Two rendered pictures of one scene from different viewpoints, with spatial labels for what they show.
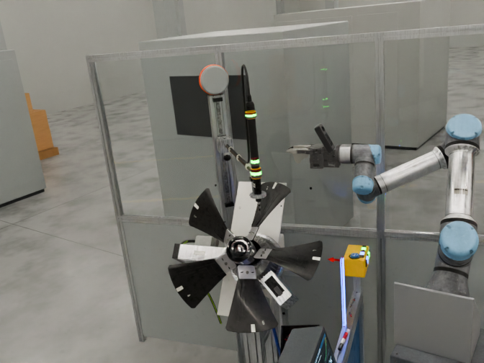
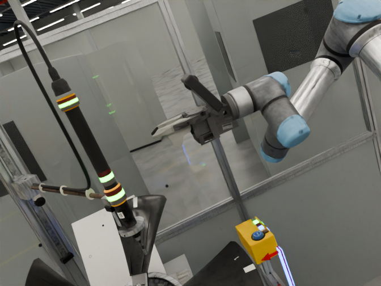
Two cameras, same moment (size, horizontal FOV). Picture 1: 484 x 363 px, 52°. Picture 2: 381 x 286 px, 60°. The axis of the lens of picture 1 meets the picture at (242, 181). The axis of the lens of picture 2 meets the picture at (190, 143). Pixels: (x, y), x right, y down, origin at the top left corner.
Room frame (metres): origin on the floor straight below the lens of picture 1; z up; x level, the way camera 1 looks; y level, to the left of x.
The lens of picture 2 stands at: (1.24, 0.12, 1.85)
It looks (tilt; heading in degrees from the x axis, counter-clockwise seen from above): 18 degrees down; 330
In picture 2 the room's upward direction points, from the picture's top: 22 degrees counter-clockwise
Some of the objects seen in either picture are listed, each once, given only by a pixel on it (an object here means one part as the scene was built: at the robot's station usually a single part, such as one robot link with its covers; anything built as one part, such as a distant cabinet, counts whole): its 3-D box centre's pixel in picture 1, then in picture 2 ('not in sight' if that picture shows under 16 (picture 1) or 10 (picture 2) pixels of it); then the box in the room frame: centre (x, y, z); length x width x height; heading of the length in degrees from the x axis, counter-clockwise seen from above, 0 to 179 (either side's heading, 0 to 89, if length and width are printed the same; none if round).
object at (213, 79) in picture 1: (214, 79); not in sight; (2.71, 0.09, 1.88); 0.17 x 0.15 x 0.16; 68
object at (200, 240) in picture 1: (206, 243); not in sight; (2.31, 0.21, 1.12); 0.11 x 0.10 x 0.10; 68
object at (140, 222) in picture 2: (256, 184); (122, 212); (2.02, -0.06, 1.50); 0.09 x 0.07 x 0.10; 13
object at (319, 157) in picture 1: (325, 155); (211, 118); (1.90, -0.34, 1.64); 0.12 x 0.08 x 0.09; 67
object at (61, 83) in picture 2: (253, 150); (97, 159); (2.01, -0.06, 1.66); 0.04 x 0.04 x 0.46
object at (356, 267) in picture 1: (356, 261); (257, 240); (2.15, -0.51, 1.02); 0.16 x 0.10 x 0.11; 158
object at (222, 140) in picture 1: (224, 144); (27, 186); (2.62, 0.07, 1.55); 0.10 x 0.07 x 0.08; 13
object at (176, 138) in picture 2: (297, 155); (174, 136); (1.92, -0.23, 1.64); 0.09 x 0.03 x 0.06; 75
